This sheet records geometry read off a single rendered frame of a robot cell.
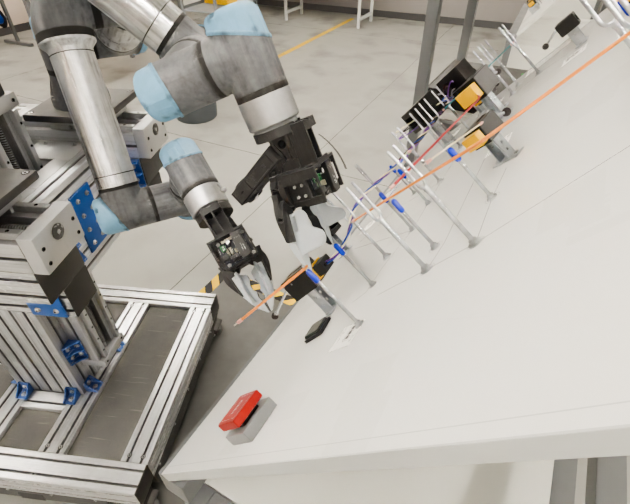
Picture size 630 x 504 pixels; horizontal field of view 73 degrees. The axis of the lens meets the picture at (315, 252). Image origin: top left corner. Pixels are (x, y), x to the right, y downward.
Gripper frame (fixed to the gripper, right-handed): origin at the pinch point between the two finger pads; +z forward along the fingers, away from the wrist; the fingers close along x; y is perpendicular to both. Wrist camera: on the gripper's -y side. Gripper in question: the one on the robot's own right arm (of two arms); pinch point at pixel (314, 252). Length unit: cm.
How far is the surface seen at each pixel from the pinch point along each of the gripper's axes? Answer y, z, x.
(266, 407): -0.9, 9.6, -23.0
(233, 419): -2.9, 7.9, -26.5
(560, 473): 27, 55, 6
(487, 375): 28.5, -3.1, -30.9
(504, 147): 28.5, -5.1, 13.8
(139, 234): -190, 21, 118
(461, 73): 18, -11, 69
